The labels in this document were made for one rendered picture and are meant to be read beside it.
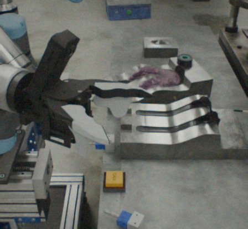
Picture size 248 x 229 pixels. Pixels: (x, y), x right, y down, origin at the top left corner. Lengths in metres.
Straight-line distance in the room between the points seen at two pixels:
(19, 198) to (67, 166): 1.37
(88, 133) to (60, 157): 2.11
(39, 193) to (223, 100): 1.02
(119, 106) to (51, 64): 0.14
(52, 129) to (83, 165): 1.92
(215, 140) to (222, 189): 0.18
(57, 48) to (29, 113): 0.14
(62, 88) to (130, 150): 0.82
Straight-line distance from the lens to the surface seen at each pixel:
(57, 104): 0.47
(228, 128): 1.45
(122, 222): 1.09
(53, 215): 1.93
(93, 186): 2.31
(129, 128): 1.37
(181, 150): 1.31
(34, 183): 1.05
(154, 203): 1.19
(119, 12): 4.77
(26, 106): 0.56
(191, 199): 1.22
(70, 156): 2.53
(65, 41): 0.47
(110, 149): 1.35
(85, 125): 0.42
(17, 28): 1.35
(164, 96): 1.59
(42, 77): 0.50
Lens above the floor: 1.74
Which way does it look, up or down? 36 degrees down
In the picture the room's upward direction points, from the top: straight up
